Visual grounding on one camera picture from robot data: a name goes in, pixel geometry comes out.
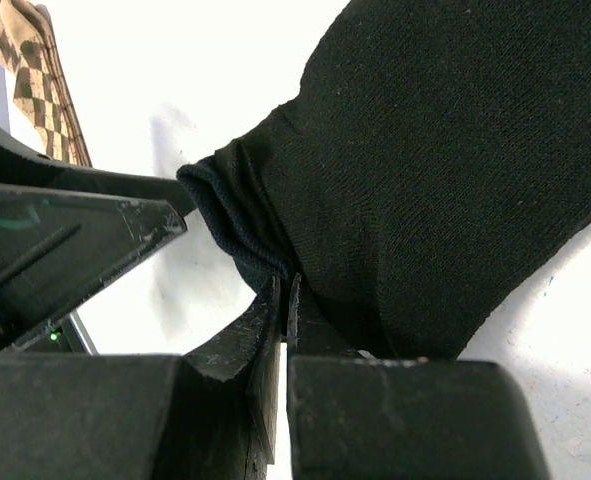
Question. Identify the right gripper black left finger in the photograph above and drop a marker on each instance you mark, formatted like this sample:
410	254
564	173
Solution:
210	414

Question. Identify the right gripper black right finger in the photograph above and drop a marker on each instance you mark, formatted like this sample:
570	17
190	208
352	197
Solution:
352	416

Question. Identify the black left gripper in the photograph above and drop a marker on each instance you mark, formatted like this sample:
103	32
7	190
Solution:
67	232

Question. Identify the black sock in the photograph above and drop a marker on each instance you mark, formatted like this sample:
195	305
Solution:
437	154

